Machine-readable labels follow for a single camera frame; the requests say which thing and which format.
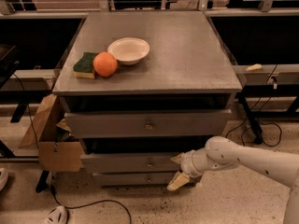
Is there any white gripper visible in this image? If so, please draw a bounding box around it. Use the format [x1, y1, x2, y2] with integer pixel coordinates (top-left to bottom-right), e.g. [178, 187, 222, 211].
[167, 150, 200, 191]

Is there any grey drawer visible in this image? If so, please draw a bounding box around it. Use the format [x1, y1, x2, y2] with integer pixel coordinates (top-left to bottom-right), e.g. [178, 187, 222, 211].
[79, 137, 200, 175]
[93, 172, 175, 187]
[64, 109, 232, 139]

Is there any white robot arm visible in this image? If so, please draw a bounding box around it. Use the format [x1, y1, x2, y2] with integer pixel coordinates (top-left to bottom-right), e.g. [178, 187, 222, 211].
[167, 136, 299, 224]

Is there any grey top drawer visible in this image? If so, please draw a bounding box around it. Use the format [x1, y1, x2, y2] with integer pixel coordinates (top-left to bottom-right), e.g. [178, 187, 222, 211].
[64, 109, 232, 139]

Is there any grey bottom drawer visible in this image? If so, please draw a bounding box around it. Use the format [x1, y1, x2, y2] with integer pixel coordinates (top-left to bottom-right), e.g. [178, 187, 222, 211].
[93, 172, 175, 187]

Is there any grey wooden drawer cabinet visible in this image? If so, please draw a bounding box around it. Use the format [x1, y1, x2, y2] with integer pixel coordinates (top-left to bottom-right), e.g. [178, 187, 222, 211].
[51, 10, 243, 188]

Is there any black table leg right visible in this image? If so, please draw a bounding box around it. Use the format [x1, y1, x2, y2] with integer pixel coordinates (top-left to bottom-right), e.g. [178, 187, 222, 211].
[237, 93, 263, 145]

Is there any brown cardboard box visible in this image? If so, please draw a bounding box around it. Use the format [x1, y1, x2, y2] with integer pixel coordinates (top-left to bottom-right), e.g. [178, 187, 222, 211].
[19, 94, 83, 172]

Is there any white ceramic bowl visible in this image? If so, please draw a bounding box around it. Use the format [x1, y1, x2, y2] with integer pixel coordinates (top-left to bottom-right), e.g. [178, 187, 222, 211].
[107, 37, 150, 65]

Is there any white shoe bottom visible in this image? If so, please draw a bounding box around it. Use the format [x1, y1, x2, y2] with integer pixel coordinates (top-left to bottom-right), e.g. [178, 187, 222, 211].
[40, 205, 68, 224]

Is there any white shoe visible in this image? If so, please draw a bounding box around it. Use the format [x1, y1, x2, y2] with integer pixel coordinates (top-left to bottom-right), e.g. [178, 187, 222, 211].
[40, 205, 68, 224]
[0, 168, 8, 191]

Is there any orange fruit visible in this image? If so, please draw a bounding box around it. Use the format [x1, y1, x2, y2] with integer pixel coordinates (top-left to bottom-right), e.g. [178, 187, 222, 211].
[93, 52, 118, 77]

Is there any green yellow sponge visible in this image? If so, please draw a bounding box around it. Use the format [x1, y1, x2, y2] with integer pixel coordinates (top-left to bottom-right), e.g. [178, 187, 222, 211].
[73, 52, 96, 79]

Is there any white shoe far left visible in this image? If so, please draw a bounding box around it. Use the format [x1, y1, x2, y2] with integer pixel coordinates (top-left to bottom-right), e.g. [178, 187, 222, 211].
[0, 168, 8, 191]

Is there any black floor cable right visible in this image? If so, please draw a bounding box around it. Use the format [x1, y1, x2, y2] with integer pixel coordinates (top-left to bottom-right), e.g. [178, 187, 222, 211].
[224, 64, 283, 151]

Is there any black floor cable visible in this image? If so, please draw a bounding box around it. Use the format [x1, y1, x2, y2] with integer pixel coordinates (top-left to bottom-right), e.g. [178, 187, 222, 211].
[12, 73, 133, 224]
[224, 64, 283, 151]

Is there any yellow foam piece on rail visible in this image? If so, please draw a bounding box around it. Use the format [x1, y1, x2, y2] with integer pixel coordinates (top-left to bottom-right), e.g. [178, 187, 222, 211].
[245, 63, 262, 72]

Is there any black floor cable left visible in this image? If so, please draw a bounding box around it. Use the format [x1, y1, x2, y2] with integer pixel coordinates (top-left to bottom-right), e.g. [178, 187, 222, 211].
[12, 73, 133, 224]

